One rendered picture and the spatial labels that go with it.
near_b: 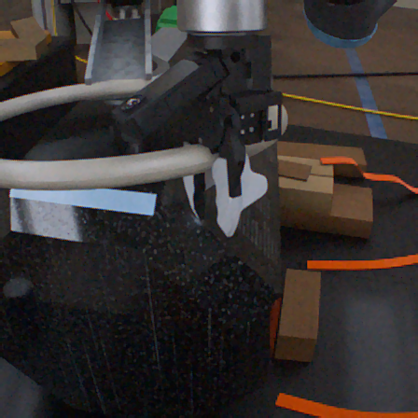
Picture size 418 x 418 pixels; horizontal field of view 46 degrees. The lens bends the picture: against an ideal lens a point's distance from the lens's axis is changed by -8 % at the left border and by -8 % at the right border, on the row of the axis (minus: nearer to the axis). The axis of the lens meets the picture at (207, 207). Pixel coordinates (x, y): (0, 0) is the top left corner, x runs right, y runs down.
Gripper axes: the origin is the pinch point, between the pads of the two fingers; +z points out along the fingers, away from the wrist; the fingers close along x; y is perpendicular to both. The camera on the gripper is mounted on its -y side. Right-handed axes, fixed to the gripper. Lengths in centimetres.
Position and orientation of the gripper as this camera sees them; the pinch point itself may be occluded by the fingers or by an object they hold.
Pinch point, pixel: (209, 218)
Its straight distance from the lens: 57.6
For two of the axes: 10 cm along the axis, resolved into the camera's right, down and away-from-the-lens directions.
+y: 8.1, -2.6, 5.3
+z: 0.2, 9.1, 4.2
